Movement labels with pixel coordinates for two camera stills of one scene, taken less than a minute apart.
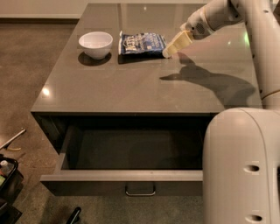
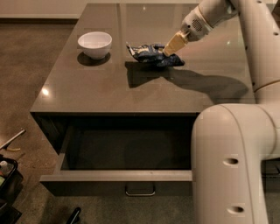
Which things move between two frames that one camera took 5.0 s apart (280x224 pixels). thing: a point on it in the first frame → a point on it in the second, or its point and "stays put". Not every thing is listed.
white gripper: x=196 y=25 stays put
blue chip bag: x=144 y=44 → x=152 y=55
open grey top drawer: x=128 y=161 stays put
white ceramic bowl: x=96 y=45 stays put
